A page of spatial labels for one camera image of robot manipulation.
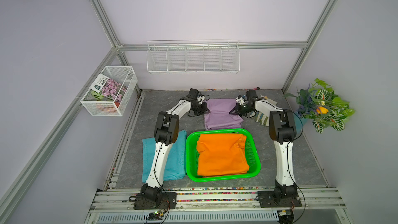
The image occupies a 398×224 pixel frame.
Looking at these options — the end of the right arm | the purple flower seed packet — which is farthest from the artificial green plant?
the purple flower seed packet

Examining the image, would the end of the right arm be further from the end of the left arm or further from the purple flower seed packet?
the purple flower seed packet

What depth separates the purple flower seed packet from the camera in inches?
28.4

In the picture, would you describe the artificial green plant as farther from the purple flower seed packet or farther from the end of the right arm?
the purple flower seed packet

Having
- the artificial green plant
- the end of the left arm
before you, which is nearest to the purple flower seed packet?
the end of the left arm
